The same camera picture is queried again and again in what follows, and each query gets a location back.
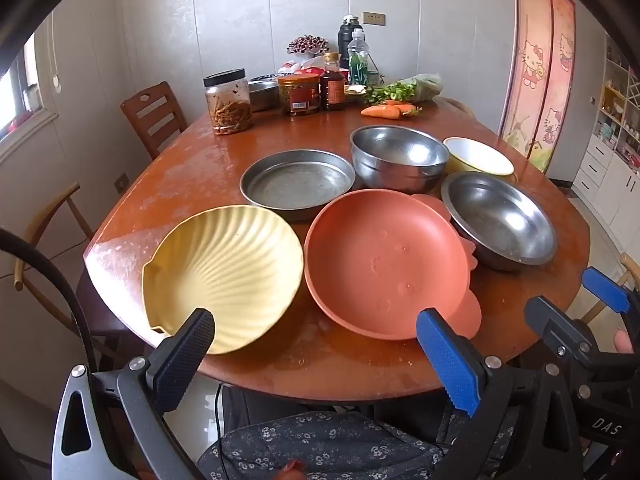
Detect dark sauce bottle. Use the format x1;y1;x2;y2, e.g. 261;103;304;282
319;52;347;112

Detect wide steel bowl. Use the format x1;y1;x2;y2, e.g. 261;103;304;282
440;171;558;272

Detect bag of leafy greens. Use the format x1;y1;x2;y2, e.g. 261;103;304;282
367;73;444;106

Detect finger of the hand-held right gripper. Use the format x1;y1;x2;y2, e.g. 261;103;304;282
581;266;640;318
524;296;603;368

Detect person's right hand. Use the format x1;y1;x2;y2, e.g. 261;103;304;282
613;328;635;356

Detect deep steel bowl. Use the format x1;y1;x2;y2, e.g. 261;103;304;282
349;126;450;181
354;160;446;195

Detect thin black cable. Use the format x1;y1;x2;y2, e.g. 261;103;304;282
212;382;226;480

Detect red tissue packet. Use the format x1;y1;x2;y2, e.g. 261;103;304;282
277;57;341;77

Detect window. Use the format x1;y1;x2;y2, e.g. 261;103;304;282
0;30;58;161

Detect wooden slat-back chair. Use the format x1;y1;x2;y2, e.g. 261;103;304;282
120;81;189;162

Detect floral dark garment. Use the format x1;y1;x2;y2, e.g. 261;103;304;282
197;410;516;480

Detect yellow bowl with handle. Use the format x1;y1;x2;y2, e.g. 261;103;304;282
442;136;516;178

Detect thick black cable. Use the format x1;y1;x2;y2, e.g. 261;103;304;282
0;227;96;376

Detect orange plastic plate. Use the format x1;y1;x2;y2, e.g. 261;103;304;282
303;188;483;340

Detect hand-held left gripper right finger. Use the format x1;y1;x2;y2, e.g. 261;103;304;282
416;307;583;480

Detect clear plastic bottle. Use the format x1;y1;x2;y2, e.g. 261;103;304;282
347;29;371;86

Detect metal pan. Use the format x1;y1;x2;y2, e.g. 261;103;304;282
239;149;356;223

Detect black-lidded clear jar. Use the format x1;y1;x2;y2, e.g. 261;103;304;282
202;69;254;136

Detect black thermos flask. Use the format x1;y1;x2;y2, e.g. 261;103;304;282
338;15;362;68

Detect yellow shell-shaped plate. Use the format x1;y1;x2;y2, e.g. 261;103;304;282
141;205;305;356

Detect black trousers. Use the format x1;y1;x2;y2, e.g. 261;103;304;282
220;384;381;428

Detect carrot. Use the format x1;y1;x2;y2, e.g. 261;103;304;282
384;99;423;115
361;104;402;120

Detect cartoon printed sliding door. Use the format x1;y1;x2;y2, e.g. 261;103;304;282
497;0;576;173

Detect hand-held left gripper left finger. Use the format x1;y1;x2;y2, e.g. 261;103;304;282
51;307;217;480

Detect dried flower decoration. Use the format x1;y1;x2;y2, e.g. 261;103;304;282
287;34;326;57

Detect blind cord pull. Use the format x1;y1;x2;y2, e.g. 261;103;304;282
49;12;63;93

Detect small steel bowl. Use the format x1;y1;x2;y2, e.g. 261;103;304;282
247;75;281;112

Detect tan curved armchair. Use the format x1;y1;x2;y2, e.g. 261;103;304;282
442;97;476;116
12;182;126;361
580;252;640;323

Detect red-lidded jar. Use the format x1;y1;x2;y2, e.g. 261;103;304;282
277;73;321;117

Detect white shelf cabinet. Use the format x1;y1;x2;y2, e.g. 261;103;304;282
572;30;640;221

